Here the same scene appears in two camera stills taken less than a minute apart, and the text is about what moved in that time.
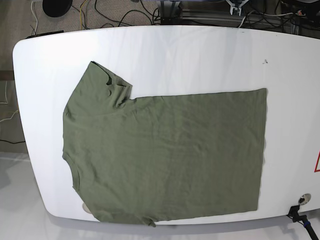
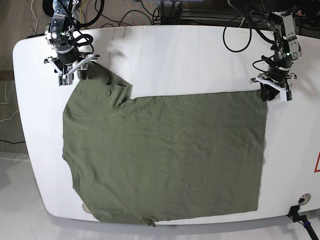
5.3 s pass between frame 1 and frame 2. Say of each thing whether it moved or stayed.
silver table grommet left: stayed
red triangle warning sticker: stayed
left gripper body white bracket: moved
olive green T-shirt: stayed
